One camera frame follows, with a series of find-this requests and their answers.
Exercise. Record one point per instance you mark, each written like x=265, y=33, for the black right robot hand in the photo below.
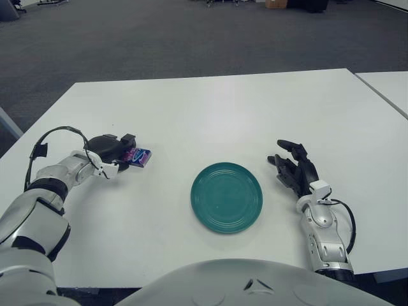
x=306, y=172

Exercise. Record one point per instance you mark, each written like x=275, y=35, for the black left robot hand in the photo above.
x=105, y=148

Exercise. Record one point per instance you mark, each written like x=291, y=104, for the purple blue gum pack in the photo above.
x=141, y=157

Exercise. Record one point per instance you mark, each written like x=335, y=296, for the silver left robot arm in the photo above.
x=38, y=223

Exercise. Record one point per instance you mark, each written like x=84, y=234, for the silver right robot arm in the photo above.
x=328, y=242

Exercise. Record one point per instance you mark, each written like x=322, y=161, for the teal round plate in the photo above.
x=227, y=197

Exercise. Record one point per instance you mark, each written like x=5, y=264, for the grey blue table edge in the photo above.
x=9, y=124

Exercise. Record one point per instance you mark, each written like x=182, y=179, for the white neighbouring table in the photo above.
x=389, y=87

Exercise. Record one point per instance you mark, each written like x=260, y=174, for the grey robot torso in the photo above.
x=255, y=287

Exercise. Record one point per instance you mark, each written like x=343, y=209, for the black floor bar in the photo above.
x=51, y=2

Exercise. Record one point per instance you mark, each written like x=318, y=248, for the black office chair base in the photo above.
x=20, y=4

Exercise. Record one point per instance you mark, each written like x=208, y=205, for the black background furniture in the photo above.
x=307, y=4

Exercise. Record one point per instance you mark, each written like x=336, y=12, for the grey background cabinet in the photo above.
x=6, y=9

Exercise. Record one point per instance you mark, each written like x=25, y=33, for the brown cardboard box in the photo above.
x=276, y=3

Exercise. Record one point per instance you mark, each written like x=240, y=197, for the office chair wheel base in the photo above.
x=223, y=2

